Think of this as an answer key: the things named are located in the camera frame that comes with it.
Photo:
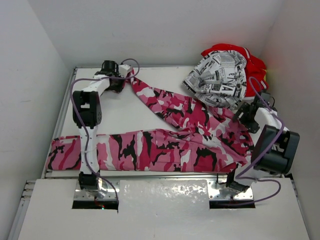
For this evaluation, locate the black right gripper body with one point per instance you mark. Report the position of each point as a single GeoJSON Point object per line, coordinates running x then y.
{"type": "Point", "coordinates": [246, 119]}

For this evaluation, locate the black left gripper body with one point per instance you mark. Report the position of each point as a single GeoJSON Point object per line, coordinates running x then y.
{"type": "Point", "coordinates": [116, 85]}

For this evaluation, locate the pink camouflage trousers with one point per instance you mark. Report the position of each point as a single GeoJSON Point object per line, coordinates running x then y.
{"type": "Point", "coordinates": [206, 139]}

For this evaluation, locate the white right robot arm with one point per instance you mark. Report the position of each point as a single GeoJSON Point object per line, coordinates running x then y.
{"type": "Point", "coordinates": [275, 148]}

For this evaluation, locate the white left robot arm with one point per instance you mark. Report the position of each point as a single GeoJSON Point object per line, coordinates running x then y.
{"type": "Point", "coordinates": [87, 115]}

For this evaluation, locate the red trousers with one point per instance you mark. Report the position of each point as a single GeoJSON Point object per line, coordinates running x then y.
{"type": "Point", "coordinates": [255, 67]}

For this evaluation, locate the newspaper print white trousers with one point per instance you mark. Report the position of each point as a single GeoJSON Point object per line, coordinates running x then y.
{"type": "Point", "coordinates": [219, 79]}

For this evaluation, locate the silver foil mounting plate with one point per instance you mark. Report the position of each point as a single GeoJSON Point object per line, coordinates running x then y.
{"type": "Point", "coordinates": [205, 189]}

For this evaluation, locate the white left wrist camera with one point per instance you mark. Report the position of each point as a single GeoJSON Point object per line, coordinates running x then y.
{"type": "Point", "coordinates": [124, 70]}

